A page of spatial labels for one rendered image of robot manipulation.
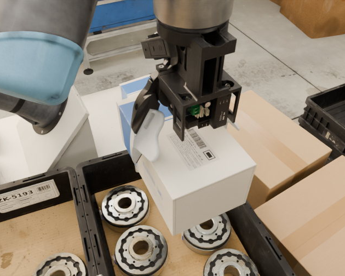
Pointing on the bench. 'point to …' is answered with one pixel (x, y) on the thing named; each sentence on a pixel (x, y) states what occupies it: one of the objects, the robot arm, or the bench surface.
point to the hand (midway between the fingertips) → (179, 142)
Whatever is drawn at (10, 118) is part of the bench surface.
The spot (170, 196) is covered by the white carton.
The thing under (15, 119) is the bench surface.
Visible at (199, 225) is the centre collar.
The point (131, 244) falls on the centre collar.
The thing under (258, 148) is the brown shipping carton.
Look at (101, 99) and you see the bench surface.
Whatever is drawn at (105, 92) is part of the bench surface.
